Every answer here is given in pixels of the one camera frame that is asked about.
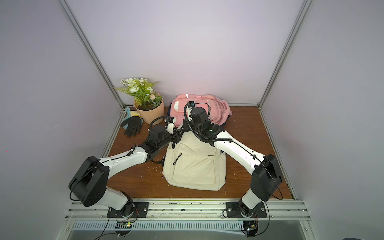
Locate navy blue backpack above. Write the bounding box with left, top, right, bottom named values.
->
left=166, top=103, right=174, bottom=123

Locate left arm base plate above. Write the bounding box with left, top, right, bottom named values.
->
left=107, top=201, right=149, bottom=219

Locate corner aluminium profile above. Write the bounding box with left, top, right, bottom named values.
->
left=58, top=0, right=125, bottom=110
left=258, top=0, right=313, bottom=109

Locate right circuit board with cable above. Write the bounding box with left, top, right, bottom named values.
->
left=242, top=221, right=270, bottom=238

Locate terracotta flower pot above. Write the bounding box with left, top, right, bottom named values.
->
left=135, top=93, right=165, bottom=124

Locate green white artificial plant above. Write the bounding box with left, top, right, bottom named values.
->
left=114, top=78, right=163, bottom=111

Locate circuit board with cable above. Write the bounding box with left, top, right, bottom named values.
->
left=95, top=221, right=136, bottom=240
left=242, top=221, right=270, bottom=238

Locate yellow sponge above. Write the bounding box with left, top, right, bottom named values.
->
left=130, top=111, right=142, bottom=118

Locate left corner aluminium profile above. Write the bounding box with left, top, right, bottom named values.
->
left=58, top=0, right=125, bottom=110

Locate right corner aluminium profile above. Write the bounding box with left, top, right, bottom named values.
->
left=258, top=0, right=313, bottom=109

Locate left circuit board with cable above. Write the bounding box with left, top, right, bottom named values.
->
left=95, top=221, right=136, bottom=240

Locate pink backpack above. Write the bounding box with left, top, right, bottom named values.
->
left=172, top=94, right=232, bottom=127

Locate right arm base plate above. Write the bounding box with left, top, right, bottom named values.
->
left=223, top=202, right=268, bottom=219

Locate cream canvas backpack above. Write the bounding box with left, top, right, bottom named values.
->
left=156, top=132, right=226, bottom=191

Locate black work glove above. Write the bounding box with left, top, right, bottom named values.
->
left=120, top=116, right=143, bottom=137

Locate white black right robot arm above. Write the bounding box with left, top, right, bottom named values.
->
left=184, top=101, right=283, bottom=212

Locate aluminium mounting rail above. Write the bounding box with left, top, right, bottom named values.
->
left=65, top=198, right=310, bottom=221

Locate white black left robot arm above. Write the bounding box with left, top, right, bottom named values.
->
left=69, top=116, right=181, bottom=216

